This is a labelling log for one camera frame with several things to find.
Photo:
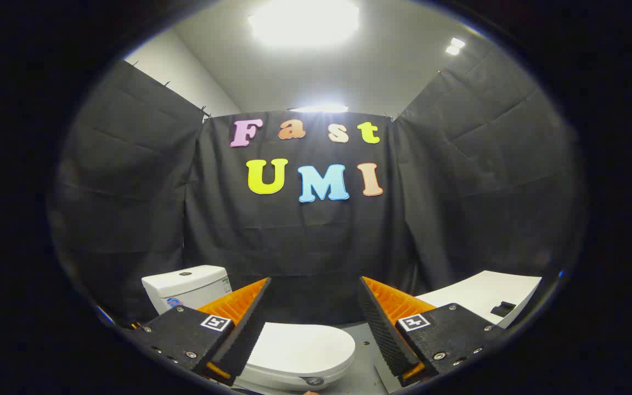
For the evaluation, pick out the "white toilet tank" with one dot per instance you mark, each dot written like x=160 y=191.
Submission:
x=184 y=288

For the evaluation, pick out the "ceiling light strip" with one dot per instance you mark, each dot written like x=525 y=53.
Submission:
x=320 y=108

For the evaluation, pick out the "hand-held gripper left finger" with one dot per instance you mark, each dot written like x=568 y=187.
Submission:
x=242 y=334

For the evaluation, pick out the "grey drawer cabinet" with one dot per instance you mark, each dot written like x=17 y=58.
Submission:
x=475 y=293

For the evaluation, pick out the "small black object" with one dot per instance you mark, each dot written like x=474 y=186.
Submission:
x=502 y=309

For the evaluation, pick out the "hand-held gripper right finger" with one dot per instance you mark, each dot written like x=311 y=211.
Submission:
x=384 y=334

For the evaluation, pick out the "small ceiling light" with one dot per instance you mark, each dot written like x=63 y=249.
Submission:
x=455 y=46

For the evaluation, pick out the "white toilet lid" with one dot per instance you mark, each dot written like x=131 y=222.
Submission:
x=305 y=345

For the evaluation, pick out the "black backdrop cloth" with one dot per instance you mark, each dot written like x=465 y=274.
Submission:
x=316 y=247

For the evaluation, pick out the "large ceiling light panel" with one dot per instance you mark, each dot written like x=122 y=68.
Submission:
x=305 y=22

